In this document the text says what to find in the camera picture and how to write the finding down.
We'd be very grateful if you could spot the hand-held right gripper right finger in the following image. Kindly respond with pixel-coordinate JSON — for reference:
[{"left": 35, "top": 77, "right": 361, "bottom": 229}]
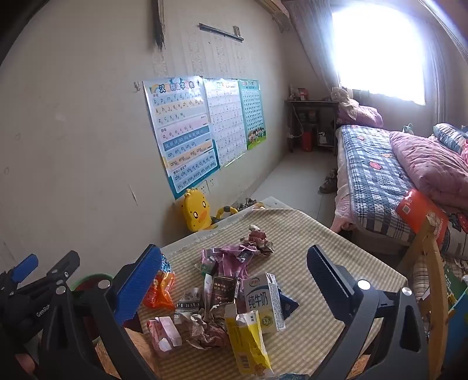
[{"left": 306, "top": 244, "right": 428, "bottom": 380}]

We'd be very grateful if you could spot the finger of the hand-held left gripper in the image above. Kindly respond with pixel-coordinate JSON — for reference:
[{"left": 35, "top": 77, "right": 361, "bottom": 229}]
[
  {"left": 7, "top": 251, "right": 80, "bottom": 310},
  {"left": 0, "top": 255, "right": 39, "bottom": 292}
]

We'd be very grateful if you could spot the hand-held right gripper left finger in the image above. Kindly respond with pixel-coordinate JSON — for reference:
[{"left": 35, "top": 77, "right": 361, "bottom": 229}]
[{"left": 38, "top": 244, "right": 163, "bottom": 380}]

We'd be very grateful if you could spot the dark blue wrapper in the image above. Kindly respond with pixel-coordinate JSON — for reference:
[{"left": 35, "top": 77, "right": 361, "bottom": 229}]
[{"left": 277, "top": 288, "right": 300, "bottom": 323}]

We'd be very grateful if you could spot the brown paper wad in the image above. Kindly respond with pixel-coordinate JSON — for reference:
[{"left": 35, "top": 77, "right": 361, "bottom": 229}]
[{"left": 239, "top": 224, "right": 275, "bottom": 257}]

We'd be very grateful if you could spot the brown cigarette pack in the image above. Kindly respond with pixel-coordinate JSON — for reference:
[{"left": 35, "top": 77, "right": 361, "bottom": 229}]
[{"left": 210, "top": 275, "right": 241, "bottom": 311}]

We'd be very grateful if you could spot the pink plastic wrapper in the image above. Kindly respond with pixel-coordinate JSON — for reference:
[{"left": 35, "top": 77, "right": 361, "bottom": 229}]
[{"left": 214, "top": 246, "right": 255, "bottom": 281}]

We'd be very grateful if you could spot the orange snack packet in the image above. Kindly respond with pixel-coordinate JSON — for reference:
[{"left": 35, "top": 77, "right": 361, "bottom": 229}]
[{"left": 142, "top": 254, "right": 177, "bottom": 311}]

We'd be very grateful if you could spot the crumpled white printed wrapper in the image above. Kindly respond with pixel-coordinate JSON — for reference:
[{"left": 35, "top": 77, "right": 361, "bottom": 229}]
[{"left": 174, "top": 287, "right": 205, "bottom": 317}]

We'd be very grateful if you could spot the white milk carton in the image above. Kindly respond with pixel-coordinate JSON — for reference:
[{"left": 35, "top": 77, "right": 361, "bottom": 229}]
[{"left": 243, "top": 272, "right": 286, "bottom": 334}]

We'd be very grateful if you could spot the crumpled beige paper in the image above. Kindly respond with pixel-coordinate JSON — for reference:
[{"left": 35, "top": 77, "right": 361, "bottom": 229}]
[{"left": 185, "top": 307, "right": 230, "bottom": 350}]

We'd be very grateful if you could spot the pair of shoes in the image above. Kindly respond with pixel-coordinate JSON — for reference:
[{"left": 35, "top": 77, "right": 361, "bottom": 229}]
[{"left": 319, "top": 167, "right": 339, "bottom": 194}]

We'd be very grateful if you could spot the yellow duck toy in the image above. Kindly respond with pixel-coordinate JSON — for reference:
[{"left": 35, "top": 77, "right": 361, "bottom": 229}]
[{"left": 181, "top": 188, "right": 217, "bottom": 233}]

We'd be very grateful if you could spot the white table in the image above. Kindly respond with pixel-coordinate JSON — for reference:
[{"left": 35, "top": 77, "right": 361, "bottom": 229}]
[{"left": 160, "top": 196, "right": 295, "bottom": 253}]

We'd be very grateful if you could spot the wooden chair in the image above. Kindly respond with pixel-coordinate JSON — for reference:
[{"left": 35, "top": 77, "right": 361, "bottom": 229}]
[{"left": 396, "top": 215, "right": 458, "bottom": 380}]

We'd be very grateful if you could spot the red cardboard box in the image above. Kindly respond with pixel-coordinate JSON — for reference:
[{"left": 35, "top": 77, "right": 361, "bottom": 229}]
[{"left": 394, "top": 188, "right": 450, "bottom": 246}]

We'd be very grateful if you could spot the yellow drink carton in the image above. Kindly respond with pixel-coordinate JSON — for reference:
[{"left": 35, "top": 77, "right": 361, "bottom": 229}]
[{"left": 224, "top": 310, "right": 274, "bottom": 378}]

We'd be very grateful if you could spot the plaid bed sheet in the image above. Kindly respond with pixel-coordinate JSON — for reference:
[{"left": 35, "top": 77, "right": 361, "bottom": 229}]
[{"left": 330, "top": 124, "right": 468, "bottom": 246}]

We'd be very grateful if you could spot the pink quilt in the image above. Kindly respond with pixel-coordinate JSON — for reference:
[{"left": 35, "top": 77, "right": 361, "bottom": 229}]
[{"left": 389, "top": 131, "right": 468, "bottom": 211}]

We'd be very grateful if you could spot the purple pillow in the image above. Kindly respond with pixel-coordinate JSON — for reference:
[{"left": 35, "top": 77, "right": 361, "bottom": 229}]
[{"left": 336, "top": 100, "right": 384, "bottom": 129}]

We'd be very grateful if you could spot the dark side table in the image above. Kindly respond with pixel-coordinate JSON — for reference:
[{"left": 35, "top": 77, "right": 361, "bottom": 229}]
[{"left": 285, "top": 99, "right": 339, "bottom": 154}]

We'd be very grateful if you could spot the beige plush toy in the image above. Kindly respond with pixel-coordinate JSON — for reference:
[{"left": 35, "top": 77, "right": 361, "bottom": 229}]
[{"left": 331, "top": 87, "right": 354, "bottom": 110}]

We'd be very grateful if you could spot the blue plaid pillow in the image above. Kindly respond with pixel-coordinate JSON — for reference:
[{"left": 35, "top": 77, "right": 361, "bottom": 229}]
[{"left": 433, "top": 123, "right": 468, "bottom": 154}]

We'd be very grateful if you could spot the patterned curtain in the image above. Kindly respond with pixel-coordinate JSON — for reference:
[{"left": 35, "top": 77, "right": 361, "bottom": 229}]
[{"left": 283, "top": 0, "right": 468, "bottom": 127}]

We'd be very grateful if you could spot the blue letter wall poster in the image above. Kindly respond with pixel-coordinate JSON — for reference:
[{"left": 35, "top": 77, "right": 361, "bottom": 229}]
[{"left": 142, "top": 75, "right": 221, "bottom": 201}]

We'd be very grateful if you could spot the green number wall poster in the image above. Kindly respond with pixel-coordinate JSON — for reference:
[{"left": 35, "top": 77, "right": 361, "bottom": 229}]
[{"left": 238, "top": 79, "right": 267, "bottom": 151}]

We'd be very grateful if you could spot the white chart wall poster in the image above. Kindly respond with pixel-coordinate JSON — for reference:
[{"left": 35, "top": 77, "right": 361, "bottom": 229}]
[{"left": 203, "top": 77, "right": 248, "bottom": 169}]

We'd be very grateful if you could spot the metal wall rail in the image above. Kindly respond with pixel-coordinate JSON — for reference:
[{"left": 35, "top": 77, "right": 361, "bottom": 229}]
[{"left": 199, "top": 23, "right": 245, "bottom": 42}]

